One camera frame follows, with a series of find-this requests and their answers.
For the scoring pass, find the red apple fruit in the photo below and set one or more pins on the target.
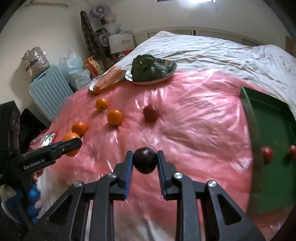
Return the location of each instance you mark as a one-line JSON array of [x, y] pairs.
[[292, 152]]

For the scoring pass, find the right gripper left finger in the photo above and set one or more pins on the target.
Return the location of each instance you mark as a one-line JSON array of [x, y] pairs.
[[66, 219]]

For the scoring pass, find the white cardboard box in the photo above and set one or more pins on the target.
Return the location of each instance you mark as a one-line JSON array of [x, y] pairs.
[[120, 42]]

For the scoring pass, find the wooden headboard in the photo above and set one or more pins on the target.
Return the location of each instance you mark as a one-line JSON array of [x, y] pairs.
[[290, 46]]

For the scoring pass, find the translucent plastic bag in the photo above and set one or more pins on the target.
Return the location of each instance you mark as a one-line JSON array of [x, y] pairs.
[[73, 69]]

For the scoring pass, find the grey fan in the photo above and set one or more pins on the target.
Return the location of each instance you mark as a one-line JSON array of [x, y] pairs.
[[100, 11], [103, 40]]

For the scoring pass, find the small red apple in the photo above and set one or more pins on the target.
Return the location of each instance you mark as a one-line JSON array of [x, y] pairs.
[[151, 112]]

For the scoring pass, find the grey printed bag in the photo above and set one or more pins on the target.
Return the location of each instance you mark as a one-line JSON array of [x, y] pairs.
[[35, 62]]

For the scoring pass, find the red apple near tray edge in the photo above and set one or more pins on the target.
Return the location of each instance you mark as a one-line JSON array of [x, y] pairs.
[[267, 153]]

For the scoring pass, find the orange tangerine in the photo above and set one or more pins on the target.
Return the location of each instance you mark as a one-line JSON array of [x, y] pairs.
[[114, 117], [79, 128], [73, 147], [101, 104]]

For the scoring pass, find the pink plastic sheet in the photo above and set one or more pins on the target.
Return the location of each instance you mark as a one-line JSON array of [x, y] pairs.
[[201, 129]]

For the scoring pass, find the hanging plaid garment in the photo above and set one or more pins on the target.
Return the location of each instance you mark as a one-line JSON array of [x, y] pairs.
[[91, 39]]

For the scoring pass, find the upper grey fan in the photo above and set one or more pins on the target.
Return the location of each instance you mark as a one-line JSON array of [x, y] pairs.
[[100, 11]]

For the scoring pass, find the lower grey fan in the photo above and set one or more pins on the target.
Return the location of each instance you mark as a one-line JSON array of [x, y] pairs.
[[103, 40]]

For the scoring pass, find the green tray box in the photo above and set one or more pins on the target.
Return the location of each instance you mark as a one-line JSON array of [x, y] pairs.
[[271, 127]]

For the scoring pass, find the dark plum fruit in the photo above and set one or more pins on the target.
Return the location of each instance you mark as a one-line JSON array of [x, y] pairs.
[[145, 160]]

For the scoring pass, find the light blue suitcase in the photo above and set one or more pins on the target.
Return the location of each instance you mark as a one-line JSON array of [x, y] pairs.
[[48, 91]]

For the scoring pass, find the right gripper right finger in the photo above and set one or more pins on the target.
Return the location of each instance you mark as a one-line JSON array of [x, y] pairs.
[[203, 209]]

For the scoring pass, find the smartphone with patterned case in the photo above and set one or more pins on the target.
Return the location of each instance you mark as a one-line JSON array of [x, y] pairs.
[[49, 139]]

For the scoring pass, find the white floral bed quilt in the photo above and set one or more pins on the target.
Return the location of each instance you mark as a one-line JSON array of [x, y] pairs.
[[267, 66]]

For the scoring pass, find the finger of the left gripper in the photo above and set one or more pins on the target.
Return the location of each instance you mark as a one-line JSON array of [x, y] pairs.
[[38, 159]]

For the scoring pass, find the yellow red snack package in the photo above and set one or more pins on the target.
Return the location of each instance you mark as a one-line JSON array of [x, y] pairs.
[[95, 67]]

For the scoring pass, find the orange carrot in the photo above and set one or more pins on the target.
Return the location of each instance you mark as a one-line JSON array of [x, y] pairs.
[[109, 77]]

